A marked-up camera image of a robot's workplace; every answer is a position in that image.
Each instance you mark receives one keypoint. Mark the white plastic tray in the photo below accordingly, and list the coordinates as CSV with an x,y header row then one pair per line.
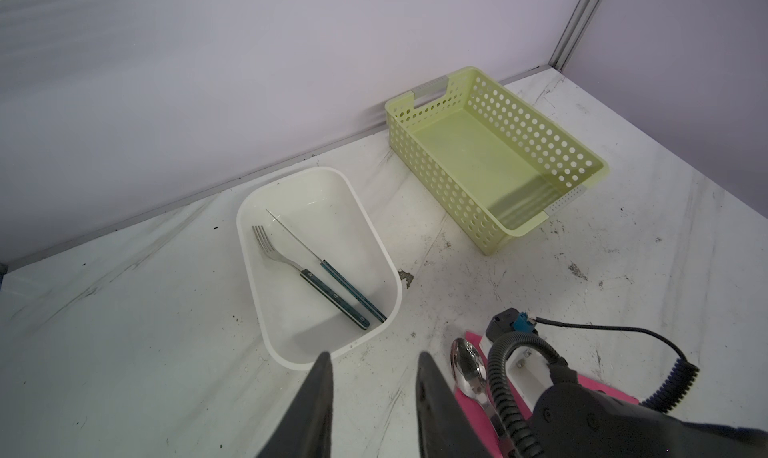
x,y
320,206

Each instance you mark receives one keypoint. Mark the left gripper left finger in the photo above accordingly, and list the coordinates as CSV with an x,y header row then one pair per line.
x,y
306,428

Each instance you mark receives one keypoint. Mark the green perforated plastic basket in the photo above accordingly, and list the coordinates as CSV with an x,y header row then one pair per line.
x,y
497,166

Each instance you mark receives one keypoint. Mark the fork with teal handle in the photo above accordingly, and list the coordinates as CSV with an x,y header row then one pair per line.
x,y
321,287

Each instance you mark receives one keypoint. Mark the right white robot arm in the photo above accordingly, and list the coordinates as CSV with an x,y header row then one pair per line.
x,y
570,420

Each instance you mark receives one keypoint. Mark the spoon with teal handle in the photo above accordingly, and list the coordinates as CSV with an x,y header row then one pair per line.
x,y
470,376

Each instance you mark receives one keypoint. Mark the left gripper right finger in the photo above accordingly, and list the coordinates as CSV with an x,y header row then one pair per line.
x,y
443,429

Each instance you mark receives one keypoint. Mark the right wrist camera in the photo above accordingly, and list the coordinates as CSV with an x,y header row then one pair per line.
x,y
526,369

